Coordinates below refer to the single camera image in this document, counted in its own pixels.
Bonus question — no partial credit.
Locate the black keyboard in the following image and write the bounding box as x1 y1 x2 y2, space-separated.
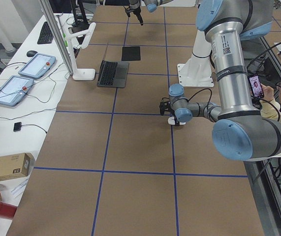
37 22 54 45

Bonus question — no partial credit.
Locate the green plastic part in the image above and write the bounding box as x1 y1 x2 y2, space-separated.
62 33 68 47

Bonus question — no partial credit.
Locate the small black puck device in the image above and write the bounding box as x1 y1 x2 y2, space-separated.
13 122 22 132

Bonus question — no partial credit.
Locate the far blue teach pendant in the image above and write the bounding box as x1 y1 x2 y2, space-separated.
18 53 56 79

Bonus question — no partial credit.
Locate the red cylinder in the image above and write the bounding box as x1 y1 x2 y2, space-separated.
0 199 18 219

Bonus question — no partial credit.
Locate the blue teach pendant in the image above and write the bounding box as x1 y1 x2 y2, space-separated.
0 76 34 107
18 53 56 79

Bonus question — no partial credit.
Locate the grey laptop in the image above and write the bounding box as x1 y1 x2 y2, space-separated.
96 43 129 89

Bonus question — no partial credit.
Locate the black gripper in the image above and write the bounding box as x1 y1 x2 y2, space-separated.
125 2 144 25
159 97 174 116

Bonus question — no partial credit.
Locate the white desk lamp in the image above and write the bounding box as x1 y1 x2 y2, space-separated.
65 22 96 81

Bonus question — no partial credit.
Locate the black mouse pad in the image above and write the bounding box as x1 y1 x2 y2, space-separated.
121 46 141 61

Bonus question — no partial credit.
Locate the cardboard box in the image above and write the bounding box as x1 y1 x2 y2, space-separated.
0 153 34 181

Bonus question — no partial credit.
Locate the aluminium frame post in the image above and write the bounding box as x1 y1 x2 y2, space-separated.
39 0 73 75

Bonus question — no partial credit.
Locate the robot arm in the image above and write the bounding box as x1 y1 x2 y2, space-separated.
124 0 172 25
160 0 281 161

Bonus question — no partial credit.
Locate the smartphone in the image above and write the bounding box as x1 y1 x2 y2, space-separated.
248 74 264 98

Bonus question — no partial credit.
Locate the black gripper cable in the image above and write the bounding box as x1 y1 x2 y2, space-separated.
187 88 214 109

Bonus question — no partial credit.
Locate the black desk mouse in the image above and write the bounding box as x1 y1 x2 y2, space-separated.
26 50 37 58

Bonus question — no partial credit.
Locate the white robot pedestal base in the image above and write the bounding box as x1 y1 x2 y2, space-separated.
177 30 214 88

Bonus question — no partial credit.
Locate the near blue teach pendant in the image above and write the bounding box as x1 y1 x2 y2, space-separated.
0 76 34 107

